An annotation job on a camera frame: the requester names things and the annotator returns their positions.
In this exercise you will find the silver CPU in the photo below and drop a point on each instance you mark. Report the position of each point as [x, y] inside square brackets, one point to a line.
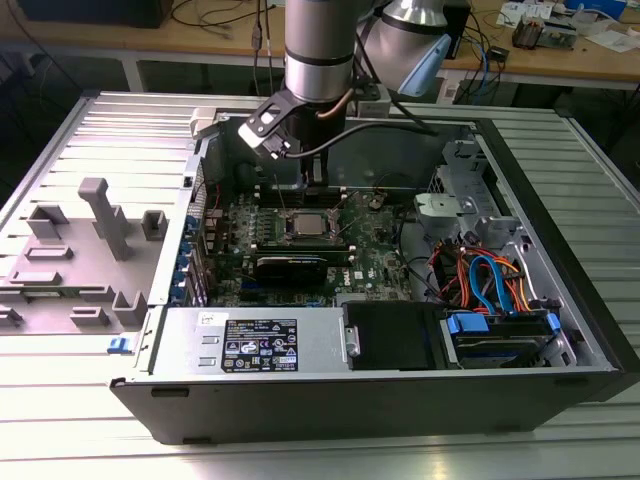
[310, 224]

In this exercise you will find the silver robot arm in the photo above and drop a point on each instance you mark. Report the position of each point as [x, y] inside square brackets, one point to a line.
[317, 40]

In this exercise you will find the CPU socket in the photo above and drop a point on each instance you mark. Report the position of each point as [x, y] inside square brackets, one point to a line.
[289, 225]

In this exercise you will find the blue expansion slot clip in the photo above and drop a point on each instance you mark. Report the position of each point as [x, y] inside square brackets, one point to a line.
[177, 291]
[184, 248]
[190, 227]

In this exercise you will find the silver coin cell battery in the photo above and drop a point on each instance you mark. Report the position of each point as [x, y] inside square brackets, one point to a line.
[376, 203]

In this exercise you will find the green motherboard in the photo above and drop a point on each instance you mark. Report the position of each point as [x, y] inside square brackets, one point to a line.
[370, 240]

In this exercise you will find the metal drive cage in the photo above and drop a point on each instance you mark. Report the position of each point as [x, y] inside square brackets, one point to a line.
[462, 165]

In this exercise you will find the black graphics card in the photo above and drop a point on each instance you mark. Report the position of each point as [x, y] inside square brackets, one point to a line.
[290, 272]

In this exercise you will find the black tower box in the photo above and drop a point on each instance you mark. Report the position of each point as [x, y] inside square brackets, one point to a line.
[462, 25]

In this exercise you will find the small black box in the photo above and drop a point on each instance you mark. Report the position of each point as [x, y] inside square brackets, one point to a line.
[498, 53]

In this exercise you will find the copper coil block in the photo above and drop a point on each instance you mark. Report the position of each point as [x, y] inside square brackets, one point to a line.
[529, 35]

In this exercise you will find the white printed cards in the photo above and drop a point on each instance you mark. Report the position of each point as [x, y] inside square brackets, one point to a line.
[525, 10]

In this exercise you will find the wooden desk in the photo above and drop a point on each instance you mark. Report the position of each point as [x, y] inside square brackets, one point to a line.
[100, 37]
[550, 65]

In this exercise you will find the wide black box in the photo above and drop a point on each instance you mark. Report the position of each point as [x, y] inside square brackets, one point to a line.
[100, 12]

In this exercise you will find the silver power supply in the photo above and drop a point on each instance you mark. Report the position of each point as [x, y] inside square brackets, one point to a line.
[190, 340]

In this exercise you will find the hard disk blue carrier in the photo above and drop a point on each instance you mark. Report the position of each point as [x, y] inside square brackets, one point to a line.
[495, 345]

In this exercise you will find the black PC case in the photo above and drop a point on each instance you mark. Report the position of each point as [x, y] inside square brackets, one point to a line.
[350, 410]

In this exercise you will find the grey parts rack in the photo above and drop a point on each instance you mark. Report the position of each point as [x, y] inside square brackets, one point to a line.
[75, 270]

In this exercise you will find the blue plastic latch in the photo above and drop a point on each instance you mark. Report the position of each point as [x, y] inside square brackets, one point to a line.
[119, 345]

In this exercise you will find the white paper sheet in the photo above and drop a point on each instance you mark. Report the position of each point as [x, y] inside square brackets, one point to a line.
[612, 41]

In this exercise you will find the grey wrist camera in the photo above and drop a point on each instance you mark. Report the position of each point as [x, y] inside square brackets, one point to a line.
[375, 107]

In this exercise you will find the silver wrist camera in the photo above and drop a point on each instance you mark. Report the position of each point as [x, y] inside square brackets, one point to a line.
[250, 134]

